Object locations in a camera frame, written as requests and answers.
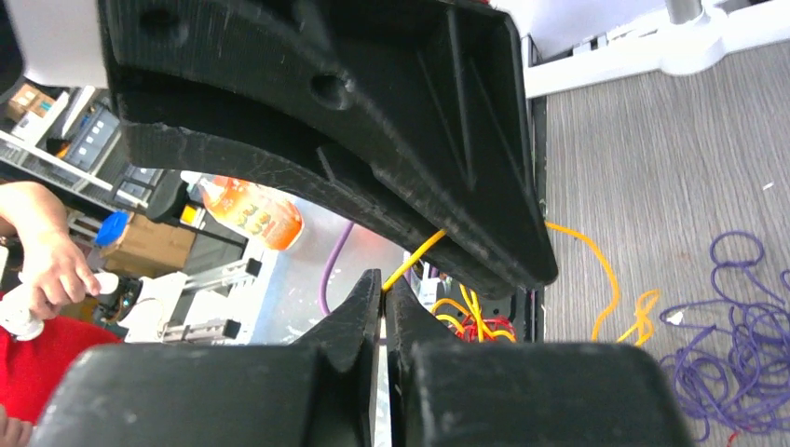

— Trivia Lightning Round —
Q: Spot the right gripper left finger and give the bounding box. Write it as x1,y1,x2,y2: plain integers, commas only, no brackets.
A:
31,269,381,446

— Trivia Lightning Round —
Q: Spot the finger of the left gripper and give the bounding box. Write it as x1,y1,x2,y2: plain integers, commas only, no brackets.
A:
98,0,558,298

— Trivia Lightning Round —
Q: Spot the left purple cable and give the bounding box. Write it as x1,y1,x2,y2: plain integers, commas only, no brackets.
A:
318,221,357,317

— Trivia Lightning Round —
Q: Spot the person's hand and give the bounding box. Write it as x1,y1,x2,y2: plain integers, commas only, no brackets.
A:
1,182,101,319

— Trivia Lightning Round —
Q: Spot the white clothes rack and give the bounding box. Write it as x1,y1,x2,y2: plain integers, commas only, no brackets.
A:
524,1,789,99

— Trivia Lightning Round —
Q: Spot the cardboard box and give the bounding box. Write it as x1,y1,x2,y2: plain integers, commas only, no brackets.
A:
100,214,196,278

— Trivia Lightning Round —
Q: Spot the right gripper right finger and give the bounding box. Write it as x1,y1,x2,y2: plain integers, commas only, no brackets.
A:
383,280,692,446

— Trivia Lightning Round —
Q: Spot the coloured cable bundle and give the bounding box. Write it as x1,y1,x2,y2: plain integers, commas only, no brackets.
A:
431,231,790,444

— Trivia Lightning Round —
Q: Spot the orange snack bag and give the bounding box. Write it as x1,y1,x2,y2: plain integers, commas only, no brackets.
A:
196,174,305,251

